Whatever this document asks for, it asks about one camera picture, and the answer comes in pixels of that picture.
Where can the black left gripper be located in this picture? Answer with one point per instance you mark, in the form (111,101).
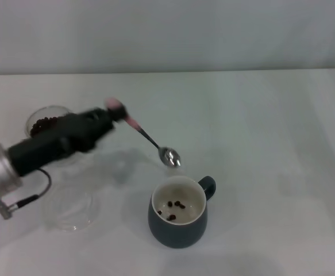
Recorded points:
(61,141)

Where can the few coffee beans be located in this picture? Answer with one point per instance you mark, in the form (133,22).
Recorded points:
(176,204)

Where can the dark grey ceramic mug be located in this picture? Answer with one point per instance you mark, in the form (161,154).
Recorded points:
(176,233)

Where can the coffee beans heap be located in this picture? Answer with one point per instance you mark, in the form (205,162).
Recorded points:
(42,125)

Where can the clear glass saucer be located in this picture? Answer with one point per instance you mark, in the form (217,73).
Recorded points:
(69,221)

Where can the double-wall glass cup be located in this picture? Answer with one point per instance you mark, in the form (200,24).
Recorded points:
(40,116)

